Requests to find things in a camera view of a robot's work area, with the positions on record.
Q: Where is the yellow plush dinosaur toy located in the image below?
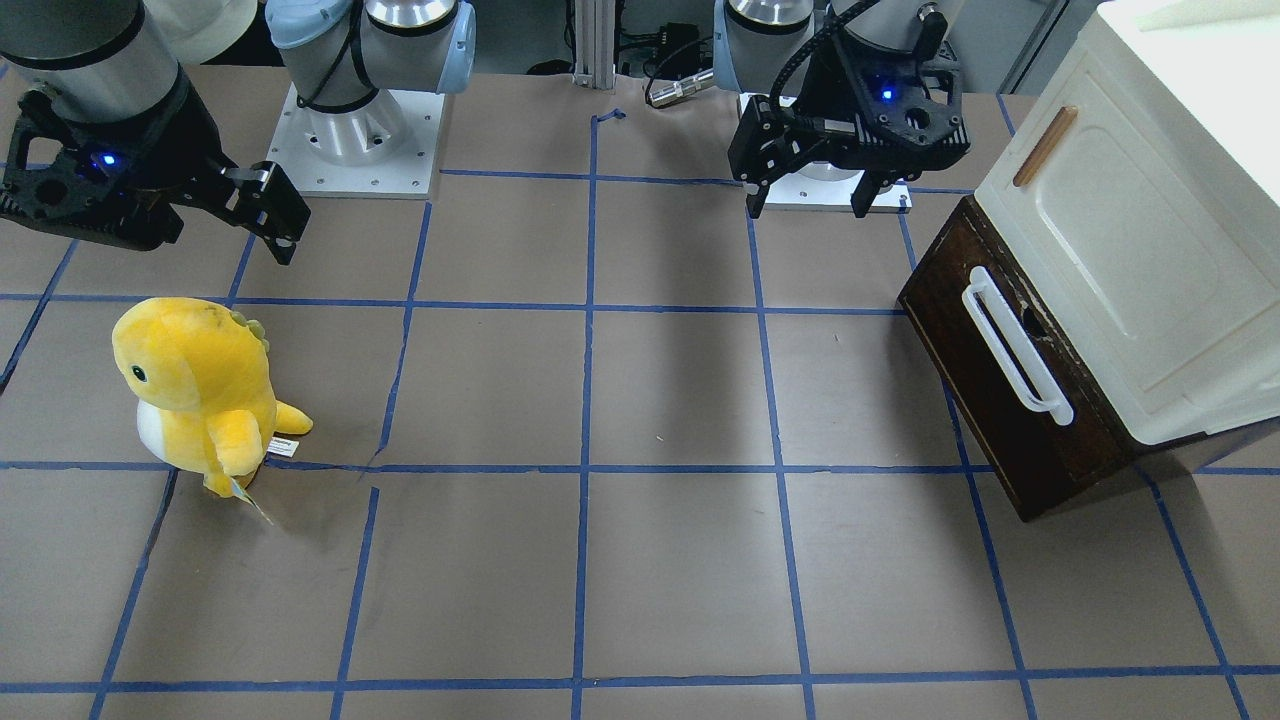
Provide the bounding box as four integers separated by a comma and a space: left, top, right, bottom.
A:
111, 297, 314, 507

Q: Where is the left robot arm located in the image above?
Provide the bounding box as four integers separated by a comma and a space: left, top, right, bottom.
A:
712, 1, 972, 218

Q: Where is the aluminium frame post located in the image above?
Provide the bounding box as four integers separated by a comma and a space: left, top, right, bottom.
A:
572, 0, 618, 94

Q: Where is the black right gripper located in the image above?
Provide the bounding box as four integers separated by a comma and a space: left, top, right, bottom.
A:
3, 76, 311, 266

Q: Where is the white drawer handle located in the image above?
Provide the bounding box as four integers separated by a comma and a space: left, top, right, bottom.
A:
961, 265, 1075, 427

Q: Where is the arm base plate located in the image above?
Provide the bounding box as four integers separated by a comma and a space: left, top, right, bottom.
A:
736, 161, 913, 213
268, 87, 451, 200

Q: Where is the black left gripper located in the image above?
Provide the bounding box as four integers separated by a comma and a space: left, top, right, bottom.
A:
727, 20, 972, 220

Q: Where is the dark brown wooden drawer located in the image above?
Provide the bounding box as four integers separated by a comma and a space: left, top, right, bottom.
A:
899, 196, 1224, 520

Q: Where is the cream plastic storage box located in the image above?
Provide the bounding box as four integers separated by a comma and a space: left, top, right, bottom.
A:
975, 1, 1279, 445

